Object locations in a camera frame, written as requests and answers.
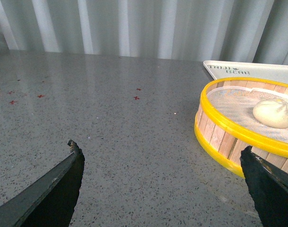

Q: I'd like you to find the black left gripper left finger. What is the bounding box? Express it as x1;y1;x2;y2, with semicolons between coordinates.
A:
0;140;85;227

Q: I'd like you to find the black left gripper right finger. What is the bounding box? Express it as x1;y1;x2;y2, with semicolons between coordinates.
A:
240;146;288;227

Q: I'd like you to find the white steamed bun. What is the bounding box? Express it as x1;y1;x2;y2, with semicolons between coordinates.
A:
253;99;288;129

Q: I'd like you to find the white bear print tray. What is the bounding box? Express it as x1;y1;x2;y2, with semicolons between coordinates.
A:
203;61;288;84

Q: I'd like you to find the yellow rimmed bamboo steamer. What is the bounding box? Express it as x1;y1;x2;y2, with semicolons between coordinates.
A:
194;78;288;176

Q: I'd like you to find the white steamer liner cloth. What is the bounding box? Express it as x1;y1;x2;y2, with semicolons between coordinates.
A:
207;86;288;143

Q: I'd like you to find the grey pleated curtain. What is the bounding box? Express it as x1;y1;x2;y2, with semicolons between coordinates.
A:
0;0;288;65

